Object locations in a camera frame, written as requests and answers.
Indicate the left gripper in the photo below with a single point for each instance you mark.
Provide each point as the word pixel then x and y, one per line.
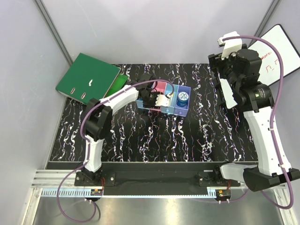
pixel 152 105

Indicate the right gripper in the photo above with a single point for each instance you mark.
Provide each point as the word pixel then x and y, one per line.
pixel 215 61

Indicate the light blue bin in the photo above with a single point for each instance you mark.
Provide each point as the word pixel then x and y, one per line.
pixel 168 90
pixel 139 104

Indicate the pink bin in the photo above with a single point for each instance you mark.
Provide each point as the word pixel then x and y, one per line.
pixel 158 87

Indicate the blue cleaning gel jar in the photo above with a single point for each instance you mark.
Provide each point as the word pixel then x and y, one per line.
pixel 182 99

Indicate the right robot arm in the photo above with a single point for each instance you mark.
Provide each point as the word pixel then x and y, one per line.
pixel 237 80

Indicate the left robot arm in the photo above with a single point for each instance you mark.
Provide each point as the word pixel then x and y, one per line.
pixel 98 116

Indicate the purple bin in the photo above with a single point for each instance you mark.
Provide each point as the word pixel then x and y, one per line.
pixel 182 111

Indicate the green transparent folder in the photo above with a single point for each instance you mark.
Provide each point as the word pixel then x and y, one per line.
pixel 117 85

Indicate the white whiteboard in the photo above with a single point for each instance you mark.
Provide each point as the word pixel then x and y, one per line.
pixel 270 67

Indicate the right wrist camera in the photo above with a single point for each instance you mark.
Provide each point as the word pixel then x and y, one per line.
pixel 230 46

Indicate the green ring binder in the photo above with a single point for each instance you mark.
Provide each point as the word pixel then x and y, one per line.
pixel 87 78

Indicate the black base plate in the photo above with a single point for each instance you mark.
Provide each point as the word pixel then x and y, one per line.
pixel 180 179

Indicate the aluminium frame rail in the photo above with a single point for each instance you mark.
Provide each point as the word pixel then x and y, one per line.
pixel 59 180

